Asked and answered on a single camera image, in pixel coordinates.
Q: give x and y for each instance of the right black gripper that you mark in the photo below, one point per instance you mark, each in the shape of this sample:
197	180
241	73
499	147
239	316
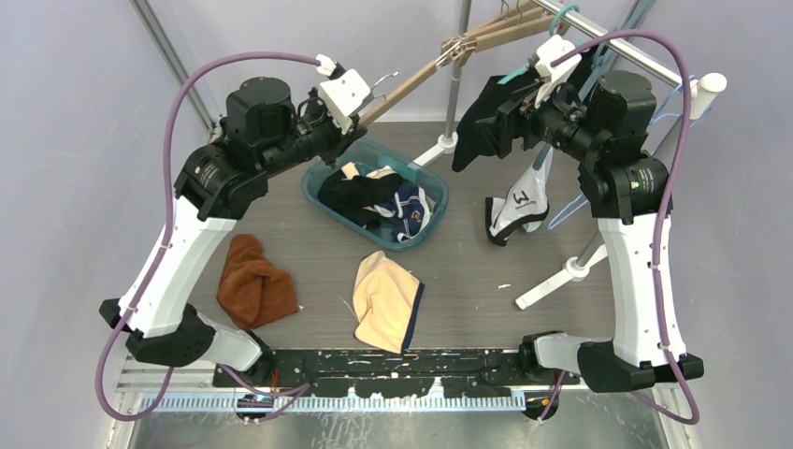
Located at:
509	118

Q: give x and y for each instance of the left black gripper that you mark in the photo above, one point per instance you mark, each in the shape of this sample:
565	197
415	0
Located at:
340	141

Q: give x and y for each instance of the black underwear beige waistband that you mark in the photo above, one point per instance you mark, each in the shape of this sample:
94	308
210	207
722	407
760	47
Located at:
355	198

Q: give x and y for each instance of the beige underwear navy trim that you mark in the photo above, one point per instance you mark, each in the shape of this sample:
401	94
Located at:
386	301

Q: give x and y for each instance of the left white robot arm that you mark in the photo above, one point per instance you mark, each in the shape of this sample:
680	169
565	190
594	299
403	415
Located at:
264	133

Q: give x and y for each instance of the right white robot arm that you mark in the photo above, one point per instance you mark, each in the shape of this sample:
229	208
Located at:
625	188

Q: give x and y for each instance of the white black underwear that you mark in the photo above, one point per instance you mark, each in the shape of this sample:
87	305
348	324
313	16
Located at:
526	204

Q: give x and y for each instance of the teal plastic hanger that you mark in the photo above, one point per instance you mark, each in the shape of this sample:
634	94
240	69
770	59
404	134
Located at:
554	29

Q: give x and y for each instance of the teal plastic basket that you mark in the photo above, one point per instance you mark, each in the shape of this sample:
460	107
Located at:
369	158

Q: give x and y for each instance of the black garment on rack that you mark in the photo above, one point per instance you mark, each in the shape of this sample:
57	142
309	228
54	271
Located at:
476	130

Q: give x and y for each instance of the wooden hangers at back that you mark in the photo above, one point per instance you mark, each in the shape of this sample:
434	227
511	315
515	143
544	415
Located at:
525	19

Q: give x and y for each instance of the white clothes rack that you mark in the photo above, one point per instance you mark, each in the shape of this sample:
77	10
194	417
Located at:
577	268

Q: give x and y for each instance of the brown towel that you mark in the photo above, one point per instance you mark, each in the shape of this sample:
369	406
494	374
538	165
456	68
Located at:
252	291

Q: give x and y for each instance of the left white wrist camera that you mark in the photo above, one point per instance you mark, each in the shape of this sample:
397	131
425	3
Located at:
344	93

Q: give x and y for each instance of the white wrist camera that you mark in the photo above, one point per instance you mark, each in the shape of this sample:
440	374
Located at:
556	59
344	93

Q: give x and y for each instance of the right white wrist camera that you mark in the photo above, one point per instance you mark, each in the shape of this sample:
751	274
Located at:
556	59

